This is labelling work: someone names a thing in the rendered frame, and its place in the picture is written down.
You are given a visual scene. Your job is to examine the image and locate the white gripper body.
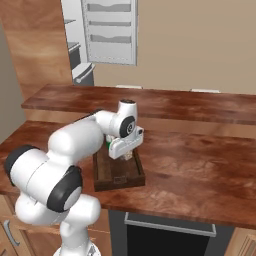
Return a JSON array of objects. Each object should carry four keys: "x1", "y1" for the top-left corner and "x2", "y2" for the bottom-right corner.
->
[{"x1": 108, "y1": 135, "x2": 145, "y2": 160}]

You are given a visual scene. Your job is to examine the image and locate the dark brown wooden tray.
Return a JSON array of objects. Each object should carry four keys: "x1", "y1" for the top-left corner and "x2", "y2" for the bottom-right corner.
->
[{"x1": 92, "y1": 146, "x2": 146, "y2": 193}]

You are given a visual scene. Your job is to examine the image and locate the grey fridge drawer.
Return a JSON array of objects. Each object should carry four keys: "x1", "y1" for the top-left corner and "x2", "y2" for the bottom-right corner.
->
[{"x1": 71, "y1": 62, "x2": 96, "y2": 87}]

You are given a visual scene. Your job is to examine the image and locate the white fridge door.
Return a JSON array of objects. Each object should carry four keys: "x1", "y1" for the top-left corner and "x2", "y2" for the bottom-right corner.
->
[{"x1": 81, "y1": 0, "x2": 139, "y2": 67}]

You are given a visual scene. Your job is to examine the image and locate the white fridge body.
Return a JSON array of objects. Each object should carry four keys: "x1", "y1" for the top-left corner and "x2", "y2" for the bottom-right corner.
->
[{"x1": 60, "y1": 0, "x2": 96, "y2": 87}]

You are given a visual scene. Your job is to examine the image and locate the black dishwasher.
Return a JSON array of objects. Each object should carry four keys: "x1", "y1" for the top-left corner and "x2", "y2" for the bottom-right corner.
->
[{"x1": 109, "y1": 209, "x2": 235, "y2": 256}]

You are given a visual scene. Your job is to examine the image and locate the tall wooden side panel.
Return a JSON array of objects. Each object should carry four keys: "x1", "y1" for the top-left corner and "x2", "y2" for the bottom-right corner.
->
[{"x1": 0, "y1": 0, "x2": 74, "y2": 102}]

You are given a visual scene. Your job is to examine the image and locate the wooden cupboard with grooves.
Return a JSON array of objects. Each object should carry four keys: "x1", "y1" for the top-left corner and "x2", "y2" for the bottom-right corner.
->
[{"x1": 223, "y1": 227, "x2": 256, "y2": 256}]

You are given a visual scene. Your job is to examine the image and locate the white wall socket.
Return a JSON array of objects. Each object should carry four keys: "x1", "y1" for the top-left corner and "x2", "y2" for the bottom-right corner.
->
[
  {"x1": 115, "y1": 84, "x2": 144, "y2": 90},
  {"x1": 190, "y1": 88, "x2": 221, "y2": 94}
]

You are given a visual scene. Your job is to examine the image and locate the grey dishwasher handle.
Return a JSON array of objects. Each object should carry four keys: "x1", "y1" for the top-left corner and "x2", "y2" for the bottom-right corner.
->
[{"x1": 123, "y1": 212, "x2": 217, "y2": 238}]

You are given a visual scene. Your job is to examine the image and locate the grey cupboard handle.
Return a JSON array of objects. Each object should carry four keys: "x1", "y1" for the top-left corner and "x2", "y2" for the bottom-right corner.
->
[{"x1": 2, "y1": 219, "x2": 21, "y2": 248}]

